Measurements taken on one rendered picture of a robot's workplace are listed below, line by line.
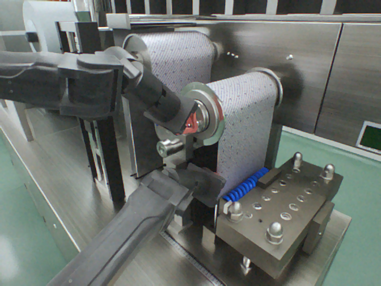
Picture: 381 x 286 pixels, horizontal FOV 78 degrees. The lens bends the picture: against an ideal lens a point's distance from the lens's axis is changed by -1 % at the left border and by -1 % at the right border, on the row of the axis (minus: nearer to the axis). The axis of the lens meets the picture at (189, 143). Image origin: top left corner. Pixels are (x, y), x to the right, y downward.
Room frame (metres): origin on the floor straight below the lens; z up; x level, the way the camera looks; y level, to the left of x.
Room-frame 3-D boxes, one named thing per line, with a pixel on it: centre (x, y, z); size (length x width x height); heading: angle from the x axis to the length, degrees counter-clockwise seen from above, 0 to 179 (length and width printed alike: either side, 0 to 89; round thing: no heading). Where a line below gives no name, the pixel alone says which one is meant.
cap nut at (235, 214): (0.41, -0.11, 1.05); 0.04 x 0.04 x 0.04
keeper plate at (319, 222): (0.44, -0.34, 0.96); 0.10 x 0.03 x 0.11; 134
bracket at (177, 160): (0.51, 0.03, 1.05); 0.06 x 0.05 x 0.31; 134
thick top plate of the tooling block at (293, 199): (0.50, -0.26, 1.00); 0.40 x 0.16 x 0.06; 134
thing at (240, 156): (0.55, -0.15, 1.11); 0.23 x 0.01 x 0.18; 134
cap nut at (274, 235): (0.35, -0.18, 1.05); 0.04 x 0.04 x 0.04
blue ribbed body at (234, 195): (0.54, -0.17, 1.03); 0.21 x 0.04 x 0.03; 134
